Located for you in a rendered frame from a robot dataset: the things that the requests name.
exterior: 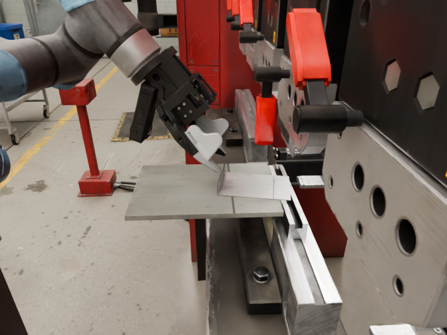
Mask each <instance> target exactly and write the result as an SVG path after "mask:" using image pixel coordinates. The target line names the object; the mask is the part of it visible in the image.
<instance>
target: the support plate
mask: <svg viewBox="0 0 447 335"><path fill-rule="evenodd" d="M217 165H218V167H219V168H220V169H221V170H222V167H223V164H217ZM229 170H230V173H250V174H261V175H271V174H270V171H269V168H268V166H267V163H249V164H229ZM220 173H221V171H219V172H216V171H214V170H212V169H210V168H208V167H206V166H205V165H203V164H188V165H156V166H142V169H141V170H140V174H139V176H138V179H137V182H136V185H135V188H134V191H133V193H132V197H131V199H130V202H129V204H128V208H127V210H126V213H125V216H124V219H125V221H146V220H170V219H217V218H241V217H283V214H284V211H283V208H282V206H281V202H280V200H276V199H258V198H248V197H233V200H234V205H235V213H233V208H232V202H231V196H221V195H217V184H218V180H219V177H220Z"/></svg>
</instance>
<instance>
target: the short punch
mask: <svg viewBox="0 0 447 335"><path fill-rule="evenodd" d="M277 125H278V126H279V128H280V130H281V136H282V138H283V140H284V142H285V144H286V145H287V147H288V149H289V151H290V153H291V155H292V157H293V158H294V154H295V144H294V143H293V141H292V139H291V138H290V136H289V134H288V133H287V130H286V129H285V127H284V125H283V123H282V122H281V120H280V118H279V113H278V116H277Z"/></svg>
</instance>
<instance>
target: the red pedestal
mask: <svg viewBox="0 0 447 335"><path fill-rule="evenodd" d="M59 94H60V98H61V103H62V105H63V106H69V105H76V109H77V113H78V118H79V122H80V128H81V132H82V138H83V141H84V147H85V151H86V156H87V160H88V166H89V170H85V172H84V173H83V175H82V177H81V178H80V179H79V181H78V185H79V188H80V191H79V193H78V195H77V197H102V196H112V194H113V193H114V186H113V185H114V182H115V181H116V179H117V178H116V171H115V169H108V170H98V163H97V159H96V153H95V149H94V143H93V139H92V133H91V129H90V122H89V119H88V112H87V109H86V105H88V104H89V103H90V102H91V101H92V100H93V99H94V98H95V97H96V89H95V85H94V79H93V78H85V79H84V80H83V81H81V82H80V83H78V84H77V85H76V86H75V87H74V88H72V89H70V90H63V89H59Z"/></svg>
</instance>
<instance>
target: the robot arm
mask: <svg viewBox="0 0 447 335"><path fill-rule="evenodd" d="M59 2H60V4H61V5H62V6H63V8H64V9H65V12H66V13H68V14H69V15H68V16H67V17H66V19H65V20H64V22H63V23H62V25H61V26H60V27H59V29H58V30H57V31H56V32H55V33H53V34H51V35H43V36H38V37H28V38H24V39H15V40H7V39H4V38H2V37H0V103H1V102H10V101H13V100H16V99H18V98H20V97H22V96H24V95H26V94H30V93H32V92H36V91H39V90H42V89H45V88H49V87H53V88H56V89H63V90H70V89H72V88H74V87H75V86H76V85H77V84H78V83H80V82H81V81H83V80H84V78H85V77H86V76H87V74H88V72H89V71H90V70H91V69H92V68H93V66H94V65H95V64H96V63H97V62H98V61H99V60H100V59H101V58H102V57H103V56H104V54H105V55H106V56H107V57H108V58H109V59H110V60H111V61H112V62H113V63H114V64H115V65H116V67H117V68H118V69H119V70H120V71H121V72H122V73H123V75H124V76H125V77H126V78H130V77H131V79H130V80H131V81H132V82H133V83H134V84H135V86H137V85H139V84H140V83H141V82H142V81H143V80H145V81H144V82H143V83H142V84H141V86H140V92H139V95H138V100H137V103H136V109H135V112H134V117H133V121H132V123H131V126H130V135H129V139H130V140H133V141H135V142H138V143H140V144H141V143H142V142H143V141H144V140H145V139H147V138H148V137H149V135H150V134H151V131H152V122H153V119H154V115H155V111H157V112H158V115H159V117H160V119H161V121H163V123H164V125H165V126H166V127H167V129H168V130H169V132H170V133H171V135H172V137H173V138H174V139H175V141H177V143H178V144H179V145H180V146H181V147H183V148H184V149H185V150H186V151H187V152H188V153H189V154H190V155H191V156H193V157H194V158H195V159H196V160H198V161H199V162H200V163H201V164H203V165H205V166H206V167H207V168H210V169H212V170H214V171H216V172H219V171H221V169H220V168H219V167H218V165H217V164H216V163H215V161H213V159H211V157H212V156H213V155H214V154H219V155H221V156H225V155H226V153H225V151H224V149H223V148H222V146H221V144H222V142H223V140H222V135H223V134H224V132H225V131H226V130H227V128H228V126H229V123H228V121H227V120H226V119H224V118H221V119H217V120H210V119H209V118H208V117H207V116H206V115H204V113H205V112H206V110H207V109H209V108H210V106H209V105H210V104H211V103H212V102H214V101H215V99H216V98H215V97H216V96H217V94H216V93H215V92H214V90H213V89H212V88H211V87H210V85H209V84H208V83H207V82H206V81H205V80H204V78H203V77H202V76H201V74H200V73H198V72H197V73H193V74H192V73H191V72H190V71H189V70H188V69H187V68H186V67H185V65H184V64H183V63H182V61H181V60H180V59H179V58H178V57H177V56H176V53H177V50H176V49H175V48H174V47H173V46H171V47H170V48H168V49H165V50H164V51H162V52H161V53H160V50H161V47H160V46H159V44H158V43H157V42H156V41H155V40H154V39H153V38H152V36H151V35H150V34H149V32H148V31H147V30H146V29H145V28H144V27H143V26H142V25H141V23H140V22H139V21H138V19H137V18H136V17H135V16H134V15H133V14H132V13H131V11H130V10H129V9H128V7H127V6H126V5H125V4H124V3H123V2H122V1H121V0H59ZM202 81H203V82H204V83H205V84H204V83H203V82H202ZM205 85H206V86H207V87H208V88H207V87H206V86H205ZM208 89H210V90H211V91H209V90H208ZM187 125H189V128H188V129H187V130H186V126H187ZM10 169H11V163H10V159H9V156H8V154H7V152H6V150H5V149H2V145H1V144H0V183H1V182H3V181H5V180H6V179H7V177H8V175H9V173H10Z"/></svg>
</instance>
